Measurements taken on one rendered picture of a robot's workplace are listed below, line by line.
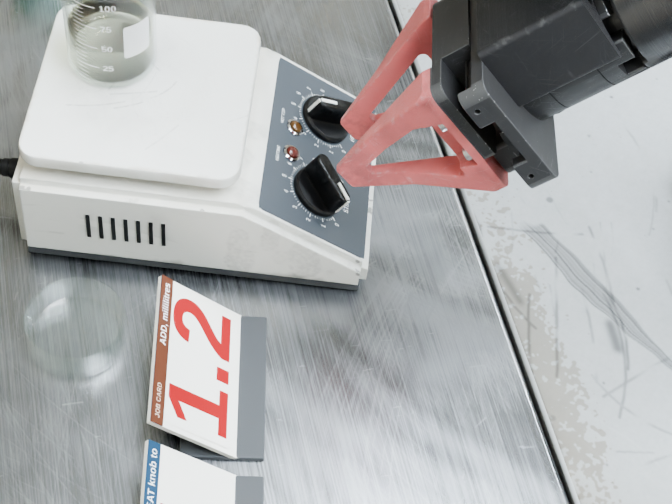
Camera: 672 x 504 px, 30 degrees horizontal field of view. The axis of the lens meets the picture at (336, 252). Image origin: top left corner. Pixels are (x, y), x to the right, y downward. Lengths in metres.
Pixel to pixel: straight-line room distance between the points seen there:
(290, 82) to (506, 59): 0.23
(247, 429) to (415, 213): 0.19
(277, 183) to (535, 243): 0.17
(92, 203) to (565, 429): 0.29
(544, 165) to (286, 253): 0.20
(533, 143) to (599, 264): 0.23
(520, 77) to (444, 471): 0.23
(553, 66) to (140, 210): 0.25
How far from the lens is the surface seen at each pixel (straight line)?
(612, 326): 0.76
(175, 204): 0.69
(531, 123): 0.57
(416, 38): 0.61
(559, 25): 0.54
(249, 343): 0.71
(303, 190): 0.71
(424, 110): 0.56
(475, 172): 0.59
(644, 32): 0.55
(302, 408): 0.70
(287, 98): 0.75
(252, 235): 0.70
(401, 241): 0.77
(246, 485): 0.67
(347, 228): 0.72
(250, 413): 0.69
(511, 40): 0.54
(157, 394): 0.65
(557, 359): 0.74
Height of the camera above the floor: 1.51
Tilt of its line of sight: 53 degrees down
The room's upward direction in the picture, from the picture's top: 9 degrees clockwise
